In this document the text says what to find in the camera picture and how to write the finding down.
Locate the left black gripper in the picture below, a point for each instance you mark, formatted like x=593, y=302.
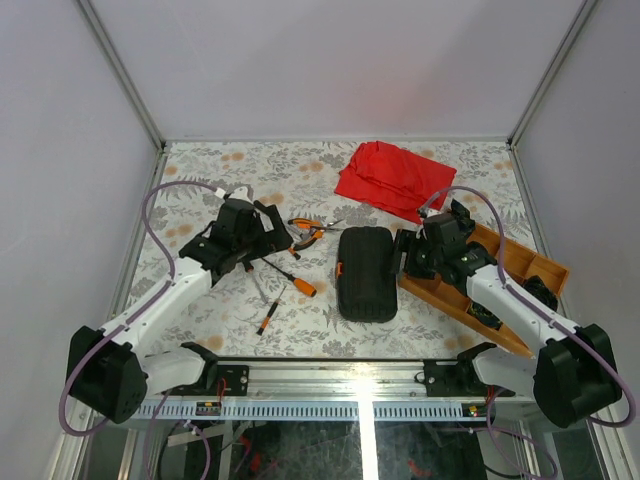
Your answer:
x=271, y=241

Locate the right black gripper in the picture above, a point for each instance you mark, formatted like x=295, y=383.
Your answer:
x=407, y=242

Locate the black plastic tool case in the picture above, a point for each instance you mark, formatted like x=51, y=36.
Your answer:
x=365, y=284

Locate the large orange handled screwdriver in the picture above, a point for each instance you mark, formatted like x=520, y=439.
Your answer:
x=302, y=286

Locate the small orange black screwdriver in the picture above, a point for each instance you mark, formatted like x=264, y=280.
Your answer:
x=272, y=309

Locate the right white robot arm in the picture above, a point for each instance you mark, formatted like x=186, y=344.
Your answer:
x=571, y=372

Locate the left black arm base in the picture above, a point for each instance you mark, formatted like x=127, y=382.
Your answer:
x=220, y=375

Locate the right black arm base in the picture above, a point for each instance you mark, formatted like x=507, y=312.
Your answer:
x=456, y=377

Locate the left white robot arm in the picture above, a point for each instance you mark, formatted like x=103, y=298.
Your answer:
x=112, y=370

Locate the thin metal file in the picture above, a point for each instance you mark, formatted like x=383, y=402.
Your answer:
x=261, y=292

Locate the red folded cloth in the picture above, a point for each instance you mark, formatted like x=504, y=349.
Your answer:
x=393, y=179

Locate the orange black pliers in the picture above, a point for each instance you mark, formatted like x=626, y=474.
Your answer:
x=307, y=232

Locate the wooden compartment tray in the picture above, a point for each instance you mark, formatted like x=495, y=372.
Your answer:
x=520, y=263

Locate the black tape roll right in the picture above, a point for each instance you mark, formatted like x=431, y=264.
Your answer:
x=535, y=286

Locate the black handled hammer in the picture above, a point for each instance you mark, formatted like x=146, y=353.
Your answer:
x=271, y=211

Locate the aluminium front rail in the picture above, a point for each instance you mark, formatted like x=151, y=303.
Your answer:
x=311, y=390

